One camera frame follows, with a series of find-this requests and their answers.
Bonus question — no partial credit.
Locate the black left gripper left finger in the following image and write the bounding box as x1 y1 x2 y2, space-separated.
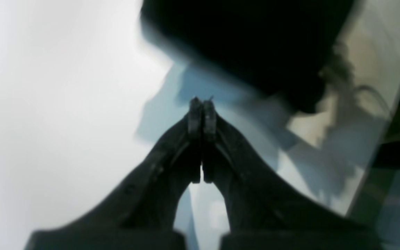
25 98 203 250

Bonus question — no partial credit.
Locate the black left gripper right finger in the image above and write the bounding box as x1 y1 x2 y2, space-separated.
202 100 383 250

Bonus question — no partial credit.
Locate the black graphic t-shirt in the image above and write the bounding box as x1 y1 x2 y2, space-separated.
140 0 356 114

